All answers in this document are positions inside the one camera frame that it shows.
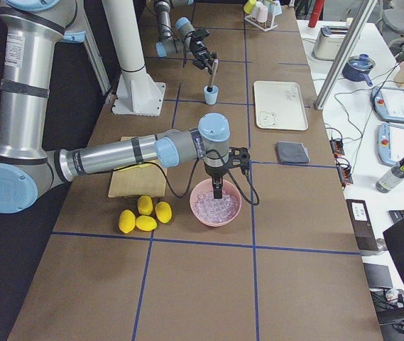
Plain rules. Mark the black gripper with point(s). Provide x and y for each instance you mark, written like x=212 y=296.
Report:
x=215 y=172
x=199 y=48

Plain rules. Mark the iridescent metal muddler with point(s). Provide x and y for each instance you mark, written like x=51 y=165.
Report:
x=213 y=75

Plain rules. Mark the light blue plastic cup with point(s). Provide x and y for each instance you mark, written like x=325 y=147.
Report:
x=211 y=94

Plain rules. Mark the pink bowl of ice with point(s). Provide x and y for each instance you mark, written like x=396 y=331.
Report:
x=215 y=212

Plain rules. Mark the yellow cup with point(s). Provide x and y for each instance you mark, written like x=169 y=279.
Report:
x=249 y=6

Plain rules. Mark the pink cup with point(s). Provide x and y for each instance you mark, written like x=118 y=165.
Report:
x=260 y=13

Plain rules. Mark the yellow lemon right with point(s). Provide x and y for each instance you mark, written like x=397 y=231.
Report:
x=163 y=212

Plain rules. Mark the yellow lemon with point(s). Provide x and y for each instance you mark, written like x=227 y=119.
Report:
x=163 y=212
x=127 y=221
x=145 y=205
x=146 y=223

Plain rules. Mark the wooden cutting board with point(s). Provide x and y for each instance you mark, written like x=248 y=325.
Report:
x=137 y=181

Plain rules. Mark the grey folded cloth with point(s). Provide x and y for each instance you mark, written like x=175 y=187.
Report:
x=291 y=152

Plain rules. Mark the yellow lemon back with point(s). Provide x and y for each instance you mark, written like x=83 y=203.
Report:
x=145 y=205

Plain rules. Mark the yellow lemon front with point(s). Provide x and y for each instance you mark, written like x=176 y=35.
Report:
x=146 y=223

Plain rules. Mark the cream bear tray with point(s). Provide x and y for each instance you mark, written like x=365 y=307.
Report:
x=279 y=106

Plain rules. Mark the yellow lemon far left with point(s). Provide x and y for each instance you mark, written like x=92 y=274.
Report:
x=127 y=221

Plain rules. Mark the orange connector block far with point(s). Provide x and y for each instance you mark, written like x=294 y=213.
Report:
x=337 y=147

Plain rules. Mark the orange connector block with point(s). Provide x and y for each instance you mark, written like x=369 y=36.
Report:
x=337 y=147
x=344 y=171

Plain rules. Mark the orange connector block near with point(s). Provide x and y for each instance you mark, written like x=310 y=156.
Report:
x=344 y=171

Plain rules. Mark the red bottle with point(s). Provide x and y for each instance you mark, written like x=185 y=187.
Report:
x=316 y=13

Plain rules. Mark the cream toaster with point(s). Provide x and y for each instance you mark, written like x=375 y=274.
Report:
x=328 y=42

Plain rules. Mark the black box with label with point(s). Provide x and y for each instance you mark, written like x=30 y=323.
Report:
x=362 y=227

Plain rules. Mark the blue saucepan with lid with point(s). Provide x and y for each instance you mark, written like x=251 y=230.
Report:
x=358 y=67

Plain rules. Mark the near teach pendant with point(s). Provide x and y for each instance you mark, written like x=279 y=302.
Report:
x=390 y=143

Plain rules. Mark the teach pendant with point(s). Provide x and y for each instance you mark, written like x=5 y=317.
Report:
x=390 y=143
x=388 y=103

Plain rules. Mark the clear water bottle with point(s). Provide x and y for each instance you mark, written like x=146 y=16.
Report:
x=391 y=178

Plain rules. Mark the far teach pendant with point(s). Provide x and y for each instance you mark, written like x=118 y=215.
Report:
x=388 y=103

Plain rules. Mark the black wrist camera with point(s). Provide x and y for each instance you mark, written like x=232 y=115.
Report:
x=239 y=157
x=199 y=35

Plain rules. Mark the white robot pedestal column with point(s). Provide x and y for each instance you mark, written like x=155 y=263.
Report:
x=136 y=93

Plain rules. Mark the white wire cup rack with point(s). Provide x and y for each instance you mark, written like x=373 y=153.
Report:
x=266 y=26

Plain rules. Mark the aluminium frame post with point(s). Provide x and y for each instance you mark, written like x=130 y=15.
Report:
x=345 y=51

